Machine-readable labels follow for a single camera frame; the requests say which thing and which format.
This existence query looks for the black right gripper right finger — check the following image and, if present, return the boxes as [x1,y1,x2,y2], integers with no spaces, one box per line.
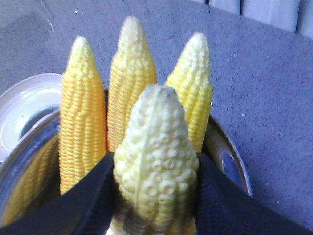
[195,153,313,235]

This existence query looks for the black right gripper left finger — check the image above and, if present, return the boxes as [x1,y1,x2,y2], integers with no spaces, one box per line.
[0,153,115,235]

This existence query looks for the yellow corn cob white patch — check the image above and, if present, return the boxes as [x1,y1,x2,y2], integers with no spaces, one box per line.
[110,84,199,235]

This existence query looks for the bright yellow corn cob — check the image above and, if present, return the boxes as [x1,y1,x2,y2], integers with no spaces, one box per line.
[59,36,107,194]

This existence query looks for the pale orange-yellow corn cob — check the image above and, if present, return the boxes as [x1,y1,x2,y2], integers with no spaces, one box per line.
[107,16,157,152]

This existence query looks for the sage green electric cooking pot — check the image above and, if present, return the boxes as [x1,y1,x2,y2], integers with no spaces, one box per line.
[0,105,252,227]

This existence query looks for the white round plate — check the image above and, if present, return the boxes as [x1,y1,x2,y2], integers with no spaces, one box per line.
[0,73,62,163]

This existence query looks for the grey pleated curtain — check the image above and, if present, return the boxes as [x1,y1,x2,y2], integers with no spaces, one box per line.
[199,0,313,39]

